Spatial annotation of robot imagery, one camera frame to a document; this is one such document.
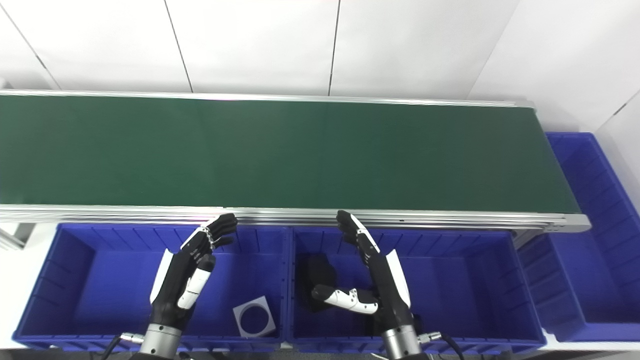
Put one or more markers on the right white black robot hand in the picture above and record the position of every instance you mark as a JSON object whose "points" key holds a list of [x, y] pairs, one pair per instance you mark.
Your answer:
{"points": [[387, 290]]}

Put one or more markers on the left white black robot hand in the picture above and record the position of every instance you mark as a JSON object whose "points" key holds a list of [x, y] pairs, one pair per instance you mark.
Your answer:
{"points": [[175, 285]]}

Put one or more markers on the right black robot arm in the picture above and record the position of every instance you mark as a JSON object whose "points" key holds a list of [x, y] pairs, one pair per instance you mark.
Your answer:
{"points": [[400, 345]]}

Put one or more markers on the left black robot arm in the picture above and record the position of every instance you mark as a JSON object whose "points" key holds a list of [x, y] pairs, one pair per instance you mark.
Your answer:
{"points": [[160, 342]]}

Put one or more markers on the blue plastic bin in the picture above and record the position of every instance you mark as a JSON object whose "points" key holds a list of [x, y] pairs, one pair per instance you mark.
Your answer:
{"points": [[465, 295], [600, 260], [100, 295]]}

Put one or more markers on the white square part with hole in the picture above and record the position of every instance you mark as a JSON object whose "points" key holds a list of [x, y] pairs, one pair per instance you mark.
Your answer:
{"points": [[260, 327]]}

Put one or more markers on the green conveyor belt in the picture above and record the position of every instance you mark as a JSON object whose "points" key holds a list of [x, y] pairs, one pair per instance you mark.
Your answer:
{"points": [[300, 155]]}

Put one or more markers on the aluminium conveyor support leg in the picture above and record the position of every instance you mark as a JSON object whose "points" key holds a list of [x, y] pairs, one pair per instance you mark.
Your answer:
{"points": [[12, 237]]}

